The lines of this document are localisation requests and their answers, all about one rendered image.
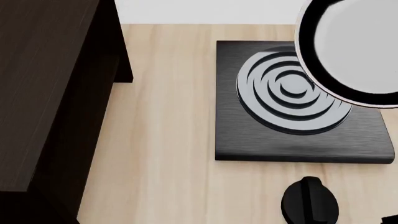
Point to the dark wooden cabinet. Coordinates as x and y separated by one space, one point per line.
46 93

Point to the grey spiral stove burner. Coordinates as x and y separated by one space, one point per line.
267 112

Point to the black frying pan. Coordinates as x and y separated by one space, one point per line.
357 46

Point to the black stove base plate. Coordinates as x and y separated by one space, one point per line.
230 140

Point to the black stove knob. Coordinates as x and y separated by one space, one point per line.
311 203

